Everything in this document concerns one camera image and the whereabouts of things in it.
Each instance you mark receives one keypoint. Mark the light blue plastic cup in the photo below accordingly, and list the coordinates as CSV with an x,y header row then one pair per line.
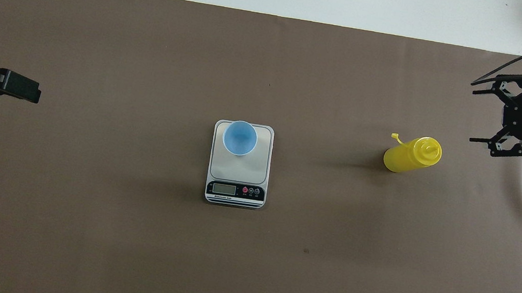
x,y
240,136

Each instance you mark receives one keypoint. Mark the yellow squeeze bottle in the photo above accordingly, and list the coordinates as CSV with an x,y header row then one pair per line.
x,y
405,158

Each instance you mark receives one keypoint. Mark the brown paper table mat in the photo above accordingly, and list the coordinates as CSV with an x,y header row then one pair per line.
x,y
126,250

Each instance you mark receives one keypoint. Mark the silver digital kitchen scale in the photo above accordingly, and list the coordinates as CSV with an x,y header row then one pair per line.
x,y
238,174

